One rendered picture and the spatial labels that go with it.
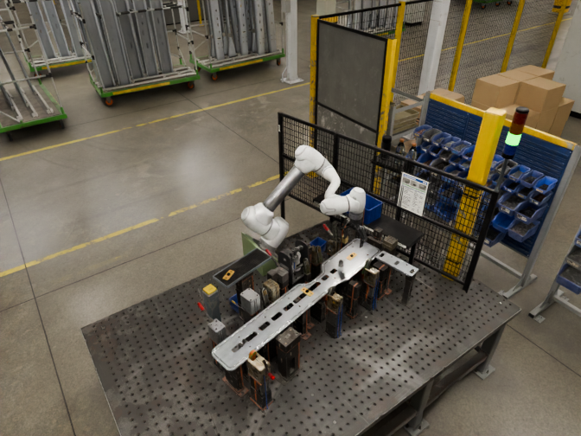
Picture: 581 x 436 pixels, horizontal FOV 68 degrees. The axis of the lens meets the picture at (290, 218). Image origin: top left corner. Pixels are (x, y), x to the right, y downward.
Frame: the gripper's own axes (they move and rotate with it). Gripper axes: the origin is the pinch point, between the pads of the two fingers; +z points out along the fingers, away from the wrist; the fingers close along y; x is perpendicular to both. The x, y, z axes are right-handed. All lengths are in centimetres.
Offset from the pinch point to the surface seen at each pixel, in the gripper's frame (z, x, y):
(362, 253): 13.6, 7.3, 4.0
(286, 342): 11, -85, 19
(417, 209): -6, 54, 16
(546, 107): 35, 434, -6
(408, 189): -19, 54, 6
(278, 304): 14, -67, -5
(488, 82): 10, 402, -78
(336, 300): 9.2, -42.9, 20.8
